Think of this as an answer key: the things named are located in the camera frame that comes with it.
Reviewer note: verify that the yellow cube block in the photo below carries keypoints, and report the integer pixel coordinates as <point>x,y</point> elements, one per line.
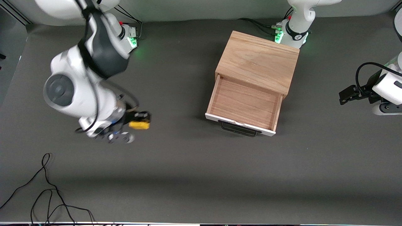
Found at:
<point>139,125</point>

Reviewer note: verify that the dark frame strut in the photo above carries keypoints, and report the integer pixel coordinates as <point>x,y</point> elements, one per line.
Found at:
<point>14,14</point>

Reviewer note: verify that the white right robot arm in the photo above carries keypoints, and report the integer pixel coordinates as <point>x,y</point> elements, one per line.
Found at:
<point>81,72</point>

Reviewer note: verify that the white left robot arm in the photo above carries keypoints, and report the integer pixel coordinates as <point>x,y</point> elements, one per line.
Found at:
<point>298,12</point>

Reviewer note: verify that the wooden drawer cabinet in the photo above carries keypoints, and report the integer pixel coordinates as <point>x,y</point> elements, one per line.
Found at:
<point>257,59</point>

